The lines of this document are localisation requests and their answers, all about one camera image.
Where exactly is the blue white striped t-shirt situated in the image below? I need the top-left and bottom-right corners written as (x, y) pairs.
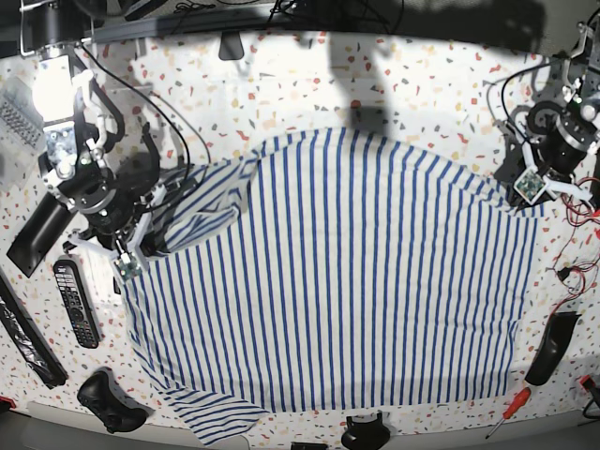
top-left (122, 129), bottom-right (545, 445)

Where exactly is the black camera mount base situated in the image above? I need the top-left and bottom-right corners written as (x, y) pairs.
top-left (341, 412), bottom-right (391, 450)

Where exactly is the black angled tube part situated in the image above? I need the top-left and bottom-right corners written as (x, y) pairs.
top-left (7, 193), bottom-right (74, 278)

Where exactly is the black curved plastic shell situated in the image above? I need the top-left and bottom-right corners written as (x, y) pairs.
top-left (525, 311), bottom-right (580, 386)

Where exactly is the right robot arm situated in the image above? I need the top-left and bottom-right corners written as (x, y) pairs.
top-left (7, 1), bottom-right (167, 283)

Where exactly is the red handled screwdriver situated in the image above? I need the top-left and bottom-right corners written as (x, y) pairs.
top-left (485, 387), bottom-right (532, 440)

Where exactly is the grey table clamp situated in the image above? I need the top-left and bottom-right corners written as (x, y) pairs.
top-left (218, 31), bottom-right (245, 61)

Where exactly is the clear plastic screw box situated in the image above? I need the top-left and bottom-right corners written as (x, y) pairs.
top-left (0, 76), bottom-right (45, 190)

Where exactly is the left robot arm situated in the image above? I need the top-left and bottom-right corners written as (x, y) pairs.
top-left (495, 11), bottom-right (599, 209)

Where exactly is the black TV remote control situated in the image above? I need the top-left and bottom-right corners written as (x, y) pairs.
top-left (52, 259), bottom-right (100, 349)

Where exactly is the long black bar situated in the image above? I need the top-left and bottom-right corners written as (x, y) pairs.
top-left (1, 277), bottom-right (68, 389)

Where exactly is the black game controller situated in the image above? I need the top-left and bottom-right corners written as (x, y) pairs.
top-left (77, 370), bottom-right (148, 434)

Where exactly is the red and black wire bundle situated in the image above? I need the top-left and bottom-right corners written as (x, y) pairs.
top-left (545, 177), bottom-right (600, 324)

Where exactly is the small red black connector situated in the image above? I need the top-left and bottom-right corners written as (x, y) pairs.
top-left (579, 375), bottom-right (595, 391)

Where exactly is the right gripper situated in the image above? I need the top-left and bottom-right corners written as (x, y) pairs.
top-left (46, 168), bottom-right (169, 281)

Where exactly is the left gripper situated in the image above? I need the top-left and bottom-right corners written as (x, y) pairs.
top-left (494, 102), bottom-right (599, 206)

